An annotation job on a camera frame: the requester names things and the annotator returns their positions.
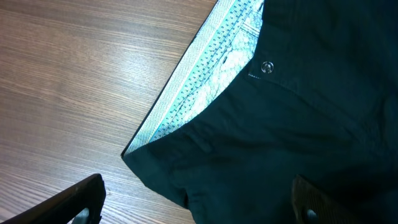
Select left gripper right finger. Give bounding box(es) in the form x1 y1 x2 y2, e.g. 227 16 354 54
291 175 370 224

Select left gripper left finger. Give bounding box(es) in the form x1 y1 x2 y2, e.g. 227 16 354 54
3 174 106 224

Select black shorts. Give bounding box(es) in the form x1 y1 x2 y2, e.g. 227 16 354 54
123 0 397 223

